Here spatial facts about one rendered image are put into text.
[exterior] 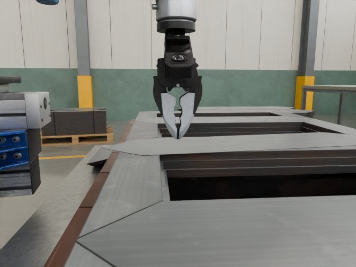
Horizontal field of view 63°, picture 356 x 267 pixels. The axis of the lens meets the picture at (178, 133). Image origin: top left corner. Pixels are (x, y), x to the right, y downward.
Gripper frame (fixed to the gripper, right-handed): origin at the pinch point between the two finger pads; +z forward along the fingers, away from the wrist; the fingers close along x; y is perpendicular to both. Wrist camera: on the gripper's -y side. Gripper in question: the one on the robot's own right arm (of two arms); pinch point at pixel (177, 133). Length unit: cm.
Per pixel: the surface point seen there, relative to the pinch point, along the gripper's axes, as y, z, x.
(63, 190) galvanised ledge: 38, 25, 34
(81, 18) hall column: 665, -142, 157
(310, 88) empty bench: 329, 6, -211
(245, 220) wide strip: -23.6, 5.8, -5.5
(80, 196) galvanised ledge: 32.2, 24.9, 26.9
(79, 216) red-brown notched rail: -11.8, 10.1, 16.1
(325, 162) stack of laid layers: 7.9, 9.4, -34.9
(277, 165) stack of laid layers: 8.1, 9.6, -23.7
